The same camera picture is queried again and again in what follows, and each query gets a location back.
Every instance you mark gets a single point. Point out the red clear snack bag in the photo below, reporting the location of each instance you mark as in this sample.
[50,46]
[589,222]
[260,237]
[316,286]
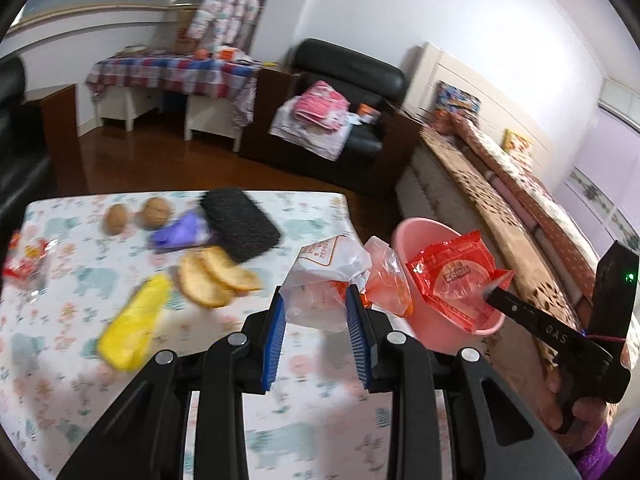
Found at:
[25,260]

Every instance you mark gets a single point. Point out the white headboard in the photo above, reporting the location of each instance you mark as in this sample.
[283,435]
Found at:
[498,111]

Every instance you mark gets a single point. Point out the floral bear tablecloth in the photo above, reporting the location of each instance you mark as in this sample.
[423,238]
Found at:
[316,422]

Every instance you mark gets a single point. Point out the person right hand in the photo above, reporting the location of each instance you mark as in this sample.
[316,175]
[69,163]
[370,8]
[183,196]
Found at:
[590,414]

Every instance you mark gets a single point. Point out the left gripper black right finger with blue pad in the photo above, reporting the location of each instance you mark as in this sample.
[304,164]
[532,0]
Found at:
[492,433]

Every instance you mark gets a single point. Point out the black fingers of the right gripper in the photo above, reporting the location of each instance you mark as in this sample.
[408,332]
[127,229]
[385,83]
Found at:
[560,337]

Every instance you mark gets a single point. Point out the pink folded clothes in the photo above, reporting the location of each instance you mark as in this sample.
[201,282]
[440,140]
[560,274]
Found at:
[322,106]

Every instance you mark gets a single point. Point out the orange fruit on table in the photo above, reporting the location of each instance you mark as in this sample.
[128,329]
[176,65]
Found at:
[201,54]

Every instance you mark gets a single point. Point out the black foam net sleeve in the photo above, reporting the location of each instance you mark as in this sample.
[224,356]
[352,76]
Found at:
[242,229]

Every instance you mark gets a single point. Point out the colourful cartoon pillow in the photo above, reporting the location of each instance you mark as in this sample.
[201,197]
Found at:
[450,100]

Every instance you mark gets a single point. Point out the walnut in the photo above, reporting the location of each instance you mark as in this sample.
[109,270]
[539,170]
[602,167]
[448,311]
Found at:
[116,219]
[155,213]

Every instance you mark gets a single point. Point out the bed with brown blanket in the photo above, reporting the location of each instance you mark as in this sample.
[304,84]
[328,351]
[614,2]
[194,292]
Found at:
[441,184]

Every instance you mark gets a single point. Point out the black sofa at left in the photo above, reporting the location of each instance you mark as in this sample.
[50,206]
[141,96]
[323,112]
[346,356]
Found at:
[26,171]

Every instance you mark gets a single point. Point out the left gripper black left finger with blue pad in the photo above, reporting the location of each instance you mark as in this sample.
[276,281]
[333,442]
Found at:
[142,434]

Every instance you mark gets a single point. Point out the plaid tablecloth side table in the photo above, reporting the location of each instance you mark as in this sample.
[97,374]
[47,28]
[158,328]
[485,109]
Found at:
[126,88]

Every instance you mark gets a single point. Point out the orange peel piece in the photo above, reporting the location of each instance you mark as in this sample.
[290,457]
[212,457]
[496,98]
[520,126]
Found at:
[198,286]
[219,265]

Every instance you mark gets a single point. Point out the red round snack packet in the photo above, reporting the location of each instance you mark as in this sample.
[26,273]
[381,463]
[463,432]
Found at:
[452,277]

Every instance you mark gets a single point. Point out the clear bag orange print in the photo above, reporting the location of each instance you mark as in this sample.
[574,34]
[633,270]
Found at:
[314,291]

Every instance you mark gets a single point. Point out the right walnut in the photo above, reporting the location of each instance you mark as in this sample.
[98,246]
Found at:
[155,213]

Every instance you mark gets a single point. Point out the black leather armchair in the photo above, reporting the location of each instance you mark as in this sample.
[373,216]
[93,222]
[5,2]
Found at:
[373,155]

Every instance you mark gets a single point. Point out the yellow floral pillow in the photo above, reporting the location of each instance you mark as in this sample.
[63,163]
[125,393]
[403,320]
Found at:
[518,147]

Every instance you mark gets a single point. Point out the hanging pastel puffer jacket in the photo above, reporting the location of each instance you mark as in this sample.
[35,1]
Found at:
[224,23]

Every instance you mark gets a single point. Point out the left walnut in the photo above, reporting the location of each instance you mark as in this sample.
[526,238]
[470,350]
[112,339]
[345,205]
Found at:
[116,219]

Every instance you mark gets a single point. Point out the pink plastic trash bucket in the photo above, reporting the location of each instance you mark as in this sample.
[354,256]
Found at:
[433,329]

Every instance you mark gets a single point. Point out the purple crumpled wrapper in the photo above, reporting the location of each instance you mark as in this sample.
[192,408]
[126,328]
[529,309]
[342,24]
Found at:
[188,231]

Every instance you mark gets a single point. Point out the brown wooden side cabinet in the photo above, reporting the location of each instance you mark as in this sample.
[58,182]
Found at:
[55,109]

